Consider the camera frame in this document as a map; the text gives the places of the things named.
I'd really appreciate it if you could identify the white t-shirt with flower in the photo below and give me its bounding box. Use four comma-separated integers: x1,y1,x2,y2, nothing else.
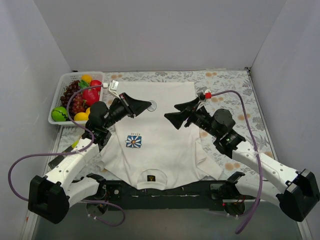
98,81,223,190

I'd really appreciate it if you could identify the round shiny brooch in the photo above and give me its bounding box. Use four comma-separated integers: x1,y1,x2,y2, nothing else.
147,100,157,112

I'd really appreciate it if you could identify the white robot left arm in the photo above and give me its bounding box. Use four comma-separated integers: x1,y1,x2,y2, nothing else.
28,93,152,224

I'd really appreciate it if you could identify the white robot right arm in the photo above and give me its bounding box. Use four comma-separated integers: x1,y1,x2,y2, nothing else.
164,97,320,222

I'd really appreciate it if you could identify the orange fruit toy bottom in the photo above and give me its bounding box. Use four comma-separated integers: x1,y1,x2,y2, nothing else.
85,107,91,115

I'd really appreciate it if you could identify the orange fruit toy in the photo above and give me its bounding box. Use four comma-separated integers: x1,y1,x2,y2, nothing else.
85,107,91,115
81,74,93,84

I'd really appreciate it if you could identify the floral tablecloth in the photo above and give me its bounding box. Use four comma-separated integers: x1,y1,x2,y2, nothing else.
52,69,274,181

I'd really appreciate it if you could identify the red dragon fruit toy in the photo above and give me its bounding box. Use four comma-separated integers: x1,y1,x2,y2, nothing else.
82,88,100,107

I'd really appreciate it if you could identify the red apple toy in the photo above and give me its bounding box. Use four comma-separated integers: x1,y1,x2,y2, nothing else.
90,79,102,92

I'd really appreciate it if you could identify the yellow lemon toy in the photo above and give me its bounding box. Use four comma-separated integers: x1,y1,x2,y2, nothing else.
73,112,89,122

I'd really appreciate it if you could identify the purple grape bunch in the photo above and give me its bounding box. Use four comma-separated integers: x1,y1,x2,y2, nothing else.
60,80,89,119

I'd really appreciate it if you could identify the orange fruit toy top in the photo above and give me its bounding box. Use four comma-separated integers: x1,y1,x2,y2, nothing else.
81,74,93,84

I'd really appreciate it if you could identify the white plastic basket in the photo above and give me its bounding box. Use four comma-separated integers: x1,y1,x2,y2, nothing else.
48,71,105,126

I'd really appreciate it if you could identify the green watermelon toy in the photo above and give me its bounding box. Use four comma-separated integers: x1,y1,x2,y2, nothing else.
51,106,68,122

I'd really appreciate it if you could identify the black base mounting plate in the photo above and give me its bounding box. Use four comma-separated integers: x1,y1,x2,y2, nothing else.
86,180,254,211

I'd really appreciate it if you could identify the black green package box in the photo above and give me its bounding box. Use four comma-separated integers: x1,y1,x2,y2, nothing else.
48,140,79,170

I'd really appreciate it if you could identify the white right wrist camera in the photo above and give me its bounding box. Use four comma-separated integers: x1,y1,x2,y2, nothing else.
196,87,212,102

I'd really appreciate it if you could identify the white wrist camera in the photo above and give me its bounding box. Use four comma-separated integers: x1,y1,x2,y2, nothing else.
196,87,212,102
102,80,121,100

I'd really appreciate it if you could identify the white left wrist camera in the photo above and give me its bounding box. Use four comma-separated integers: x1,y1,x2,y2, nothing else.
102,80,121,100

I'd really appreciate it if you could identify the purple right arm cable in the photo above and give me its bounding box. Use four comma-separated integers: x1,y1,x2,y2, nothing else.
209,90,263,235

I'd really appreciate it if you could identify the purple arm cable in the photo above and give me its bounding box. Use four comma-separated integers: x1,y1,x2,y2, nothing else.
209,90,263,235
8,84,126,227

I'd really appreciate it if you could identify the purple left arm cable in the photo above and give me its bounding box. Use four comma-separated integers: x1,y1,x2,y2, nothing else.
8,84,126,227

